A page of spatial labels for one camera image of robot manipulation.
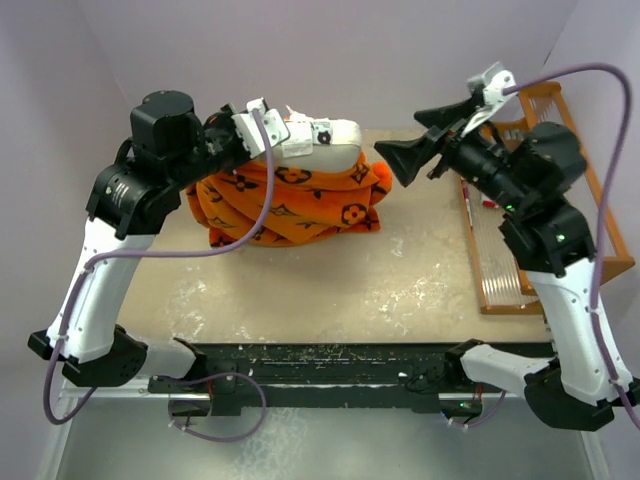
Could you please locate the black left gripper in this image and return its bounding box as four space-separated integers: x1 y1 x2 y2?
167 102 250 192

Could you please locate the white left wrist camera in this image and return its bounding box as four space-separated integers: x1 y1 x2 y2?
232 98 292 156

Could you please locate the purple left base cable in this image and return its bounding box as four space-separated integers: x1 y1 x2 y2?
167 372 268 443

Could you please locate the aluminium frame rail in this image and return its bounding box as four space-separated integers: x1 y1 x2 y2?
57 319 601 480

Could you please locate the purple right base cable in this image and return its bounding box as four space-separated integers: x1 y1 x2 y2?
442 389 506 431

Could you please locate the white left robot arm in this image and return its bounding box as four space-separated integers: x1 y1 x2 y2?
28 90 251 392

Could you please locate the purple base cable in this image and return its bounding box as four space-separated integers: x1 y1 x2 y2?
442 389 506 431
167 372 268 443

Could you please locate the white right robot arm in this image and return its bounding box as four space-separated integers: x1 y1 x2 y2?
375 102 639 432

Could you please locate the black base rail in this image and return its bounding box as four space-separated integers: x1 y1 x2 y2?
149 343 489 421

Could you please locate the white pillow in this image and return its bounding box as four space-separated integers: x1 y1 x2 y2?
274 105 362 173

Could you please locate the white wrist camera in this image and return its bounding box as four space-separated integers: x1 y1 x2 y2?
232 98 292 156
462 62 516 137

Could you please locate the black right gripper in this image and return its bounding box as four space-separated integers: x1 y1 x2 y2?
374 94 529 210

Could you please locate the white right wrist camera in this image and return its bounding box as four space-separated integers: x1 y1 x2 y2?
462 62 516 137

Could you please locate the orange patterned pillowcase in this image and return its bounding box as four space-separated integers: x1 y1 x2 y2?
185 153 393 248

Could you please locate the red white marker pen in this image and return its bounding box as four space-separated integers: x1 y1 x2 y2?
461 180 473 231

